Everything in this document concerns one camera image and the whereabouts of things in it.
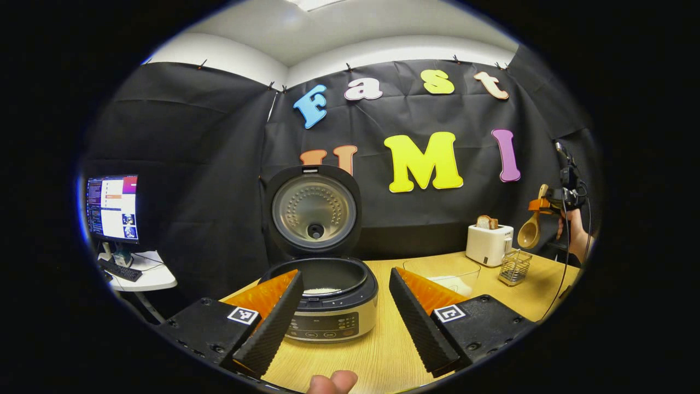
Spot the black silver rice cooker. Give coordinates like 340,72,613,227
260,164,379,344

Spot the computer monitor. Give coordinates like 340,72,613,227
86,175,139,244

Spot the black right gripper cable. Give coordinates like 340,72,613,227
539,181,592,322

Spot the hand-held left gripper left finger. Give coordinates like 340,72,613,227
156,269,305,379

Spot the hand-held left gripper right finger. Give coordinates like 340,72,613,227
389,267,539,378

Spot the black keyboard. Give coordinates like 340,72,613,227
97,258,143,282

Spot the clear wire chopstick holder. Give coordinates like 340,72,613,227
498,249,533,287

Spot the white side table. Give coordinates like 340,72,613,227
98,251,178,292

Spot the wooden spoon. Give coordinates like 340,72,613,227
517,184,549,250

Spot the ceiling light panel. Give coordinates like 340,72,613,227
284,0,351,11

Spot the clear plastic container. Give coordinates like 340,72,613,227
403,256,482,298

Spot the white toaster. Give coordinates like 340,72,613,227
466,224,515,268

